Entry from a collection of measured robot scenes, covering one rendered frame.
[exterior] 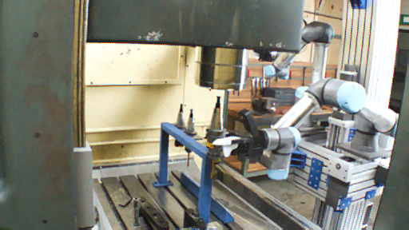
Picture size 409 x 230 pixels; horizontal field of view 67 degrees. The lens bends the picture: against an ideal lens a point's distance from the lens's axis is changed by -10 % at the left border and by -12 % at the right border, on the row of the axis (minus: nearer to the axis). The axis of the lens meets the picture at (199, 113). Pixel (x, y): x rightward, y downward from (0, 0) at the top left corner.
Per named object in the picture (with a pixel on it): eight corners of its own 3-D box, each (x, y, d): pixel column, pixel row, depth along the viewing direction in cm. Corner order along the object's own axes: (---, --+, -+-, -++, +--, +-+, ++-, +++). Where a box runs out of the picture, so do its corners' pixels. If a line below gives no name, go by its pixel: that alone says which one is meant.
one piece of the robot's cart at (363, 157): (366, 148, 187) (368, 138, 185) (397, 160, 167) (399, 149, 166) (327, 156, 170) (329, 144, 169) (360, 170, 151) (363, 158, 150)
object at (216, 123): (206, 127, 108) (208, 106, 106) (217, 126, 110) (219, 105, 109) (214, 131, 104) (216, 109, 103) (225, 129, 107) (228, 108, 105)
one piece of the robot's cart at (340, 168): (370, 162, 185) (373, 148, 183) (388, 170, 173) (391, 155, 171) (326, 172, 166) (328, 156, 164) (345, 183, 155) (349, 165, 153)
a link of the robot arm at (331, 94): (387, 113, 160) (327, 73, 134) (412, 120, 147) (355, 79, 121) (379, 134, 161) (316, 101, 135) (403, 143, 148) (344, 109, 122)
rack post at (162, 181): (169, 180, 177) (172, 126, 171) (173, 185, 173) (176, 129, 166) (151, 183, 173) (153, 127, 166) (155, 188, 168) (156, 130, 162)
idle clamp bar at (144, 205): (143, 209, 146) (144, 196, 144) (172, 239, 125) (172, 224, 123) (133, 211, 143) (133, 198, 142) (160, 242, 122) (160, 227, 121)
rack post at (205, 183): (209, 222, 139) (216, 156, 133) (216, 228, 135) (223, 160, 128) (188, 226, 135) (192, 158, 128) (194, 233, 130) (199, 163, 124)
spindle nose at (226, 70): (183, 82, 106) (185, 44, 103) (224, 81, 115) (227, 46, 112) (213, 91, 93) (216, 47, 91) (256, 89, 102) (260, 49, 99)
